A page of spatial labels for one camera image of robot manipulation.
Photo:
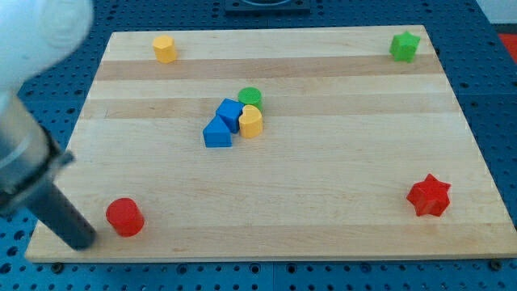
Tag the green star block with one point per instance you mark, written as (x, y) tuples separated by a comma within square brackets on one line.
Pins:
[(404, 46)]

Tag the green cylinder block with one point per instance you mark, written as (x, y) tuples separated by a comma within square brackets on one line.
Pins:
[(251, 96)]

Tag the wooden board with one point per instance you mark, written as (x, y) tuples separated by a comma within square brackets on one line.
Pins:
[(347, 132)]

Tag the blue cube block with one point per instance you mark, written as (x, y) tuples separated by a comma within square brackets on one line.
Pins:
[(229, 111)]

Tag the yellow heart block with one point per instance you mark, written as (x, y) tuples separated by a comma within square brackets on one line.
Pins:
[(250, 122)]

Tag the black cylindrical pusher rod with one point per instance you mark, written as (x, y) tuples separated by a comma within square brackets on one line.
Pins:
[(47, 202)]

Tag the red star block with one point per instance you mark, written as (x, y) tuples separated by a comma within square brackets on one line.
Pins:
[(429, 197)]

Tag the red cylinder block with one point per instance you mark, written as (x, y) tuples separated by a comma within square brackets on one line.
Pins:
[(125, 217)]

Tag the yellow hexagon block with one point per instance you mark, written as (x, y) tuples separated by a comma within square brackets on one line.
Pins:
[(164, 49)]

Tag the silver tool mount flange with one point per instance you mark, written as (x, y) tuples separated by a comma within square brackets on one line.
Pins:
[(30, 161)]

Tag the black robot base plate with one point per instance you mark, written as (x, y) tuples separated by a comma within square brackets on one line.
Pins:
[(266, 6)]

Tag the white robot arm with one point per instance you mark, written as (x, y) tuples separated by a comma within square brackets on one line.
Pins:
[(35, 35)]

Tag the blue triangle block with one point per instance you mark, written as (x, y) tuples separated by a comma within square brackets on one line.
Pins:
[(217, 134)]

